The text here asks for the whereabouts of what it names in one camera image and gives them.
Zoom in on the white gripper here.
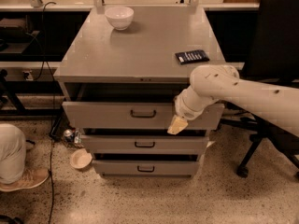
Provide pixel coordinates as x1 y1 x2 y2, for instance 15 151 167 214
167 87 215 135

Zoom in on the grey top drawer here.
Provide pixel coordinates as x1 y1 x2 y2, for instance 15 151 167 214
61 101 225 131

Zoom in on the grey drawer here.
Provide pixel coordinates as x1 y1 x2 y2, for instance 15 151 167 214
81 135 208 155
61 101 225 131
92 160 200 176

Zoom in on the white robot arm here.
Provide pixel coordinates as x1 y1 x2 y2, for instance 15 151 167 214
168 65 299 136

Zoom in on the grey drawer cabinet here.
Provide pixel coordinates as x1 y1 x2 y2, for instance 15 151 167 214
54 6 225 164

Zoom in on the grey bottom drawer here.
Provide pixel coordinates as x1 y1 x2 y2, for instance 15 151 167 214
92 160 200 176

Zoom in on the grey middle drawer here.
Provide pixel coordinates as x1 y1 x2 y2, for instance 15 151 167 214
81 135 208 155

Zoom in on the dark blue snack packet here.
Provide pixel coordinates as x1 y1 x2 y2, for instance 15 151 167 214
176 49 209 65

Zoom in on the plastic bottle on floor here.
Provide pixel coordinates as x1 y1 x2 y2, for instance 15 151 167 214
74 129 81 144

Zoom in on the small bowl on floor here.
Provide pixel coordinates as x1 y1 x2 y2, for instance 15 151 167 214
70 148 93 170

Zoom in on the soda can on floor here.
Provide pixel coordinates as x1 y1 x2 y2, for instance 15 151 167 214
64 129 74 142

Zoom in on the black office chair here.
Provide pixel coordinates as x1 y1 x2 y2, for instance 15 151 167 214
221 0 299 178

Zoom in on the white ceramic bowl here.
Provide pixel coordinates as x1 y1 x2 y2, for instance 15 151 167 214
105 7 135 30

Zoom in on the tan sneaker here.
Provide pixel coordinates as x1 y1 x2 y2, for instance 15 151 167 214
0 168 50 192

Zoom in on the beige trousers leg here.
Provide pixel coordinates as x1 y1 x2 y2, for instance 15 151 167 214
0 124 26 184

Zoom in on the black cable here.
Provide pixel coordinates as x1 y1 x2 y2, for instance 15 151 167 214
25 1 62 224

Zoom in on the wall power outlet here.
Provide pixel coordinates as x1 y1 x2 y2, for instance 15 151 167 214
23 71 34 81

